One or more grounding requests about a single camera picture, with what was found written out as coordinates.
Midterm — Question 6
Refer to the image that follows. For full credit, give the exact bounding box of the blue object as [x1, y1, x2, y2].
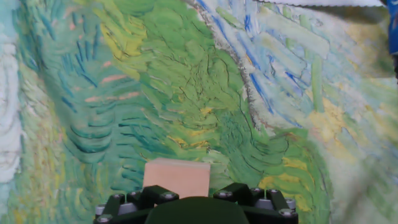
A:
[385, 0, 398, 56]

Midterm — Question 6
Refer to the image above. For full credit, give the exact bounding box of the green blue painted cloth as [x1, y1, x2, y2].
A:
[0, 0, 398, 224]

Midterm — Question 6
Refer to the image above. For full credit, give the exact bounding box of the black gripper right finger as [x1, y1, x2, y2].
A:
[213, 182, 299, 224]

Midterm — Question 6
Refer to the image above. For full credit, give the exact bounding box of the large wooden block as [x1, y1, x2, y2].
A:
[142, 157, 211, 200]

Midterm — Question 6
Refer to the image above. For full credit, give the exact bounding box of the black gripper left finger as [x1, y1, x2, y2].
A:
[92, 185, 180, 224]

